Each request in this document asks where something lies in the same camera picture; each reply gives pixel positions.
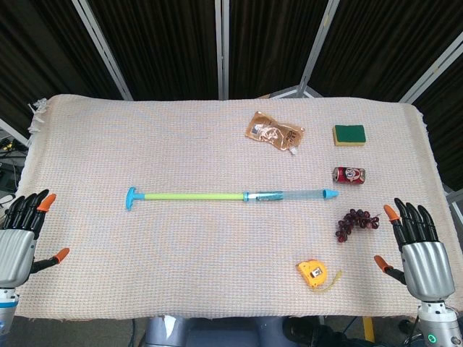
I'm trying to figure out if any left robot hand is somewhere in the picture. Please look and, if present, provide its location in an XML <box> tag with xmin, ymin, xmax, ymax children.
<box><xmin>0</xmin><ymin>189</ymin><xmax>70</xmax><ymax>289</ymax></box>

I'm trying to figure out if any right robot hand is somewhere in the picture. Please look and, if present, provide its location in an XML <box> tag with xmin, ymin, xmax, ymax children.
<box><xmin>373</xmin><ymin>197</ymin><xmax>456</xmax><ymax>301</ymax></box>

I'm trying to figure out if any green and blue plastic stick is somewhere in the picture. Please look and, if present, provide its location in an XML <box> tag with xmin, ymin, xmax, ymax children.
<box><xmin>125</xmin><ymin>187</ymin><xmax>341</xmax><ymax>211</ymax></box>

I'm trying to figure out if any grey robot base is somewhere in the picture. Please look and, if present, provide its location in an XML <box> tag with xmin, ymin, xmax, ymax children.
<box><xmin>145</xmin><ymin>314</ymin><xmax>290</xmax><ymax>347</ymax></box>

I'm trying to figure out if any beige woven table cloth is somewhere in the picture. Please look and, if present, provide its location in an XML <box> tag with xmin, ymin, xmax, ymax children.
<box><xmin>17</xmin><ymin>94</ymin><xmax>463</xmax><ymax>322</ymax></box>

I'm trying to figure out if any bunch of dark red grapes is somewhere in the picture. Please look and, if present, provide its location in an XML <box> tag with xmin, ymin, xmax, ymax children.
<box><xmin>335</xmin><ymin>208</ymin><xmax>382</xmax><ymax>244</ymax></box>

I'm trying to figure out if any yellow tape measure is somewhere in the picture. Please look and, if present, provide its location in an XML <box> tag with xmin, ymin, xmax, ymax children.
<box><xmin>297</xmin><ymin>259</ymin><xmax>343</xmax><ymax>293</ymax></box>

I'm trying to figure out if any red soda can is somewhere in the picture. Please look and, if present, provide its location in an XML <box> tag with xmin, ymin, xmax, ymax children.
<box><xmin>332</xmin><ymin>166</ymin><xmax>366</xmax><ymax>186</ymax></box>

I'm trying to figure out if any green and yellow sponge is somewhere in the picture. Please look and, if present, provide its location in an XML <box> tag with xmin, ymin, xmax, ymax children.
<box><xmin>332</xmin><ymin>124</ymin><xmax>367</xmax><ymax>147</ymax></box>

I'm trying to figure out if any brown foil sauce pouch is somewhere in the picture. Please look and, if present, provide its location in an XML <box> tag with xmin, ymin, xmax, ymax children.
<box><xmin>245</xmin><ymin>111</ymin><xmax>305</xmax><ymax>156</ymax></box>

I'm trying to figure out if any folding screen with dark panels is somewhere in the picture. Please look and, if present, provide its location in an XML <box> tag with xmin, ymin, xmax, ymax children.
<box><xmin>0</xmin><ymin>0</ymin><xmax>463</xmax><ymax>192</ymax></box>

